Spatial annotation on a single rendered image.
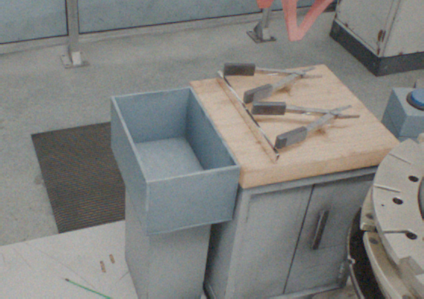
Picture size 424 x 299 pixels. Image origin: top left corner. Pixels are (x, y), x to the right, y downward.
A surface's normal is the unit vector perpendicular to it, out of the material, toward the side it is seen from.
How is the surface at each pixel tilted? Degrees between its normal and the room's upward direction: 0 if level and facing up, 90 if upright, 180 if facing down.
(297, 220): 90
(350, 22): 89
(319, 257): 90
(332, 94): 0
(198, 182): 90
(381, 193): 0
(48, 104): 0
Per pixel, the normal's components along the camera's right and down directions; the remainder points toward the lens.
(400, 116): -1.00, -0.04
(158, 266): 0.29, 0.62
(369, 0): -0.94, 0.26
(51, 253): 0.04, -0.76
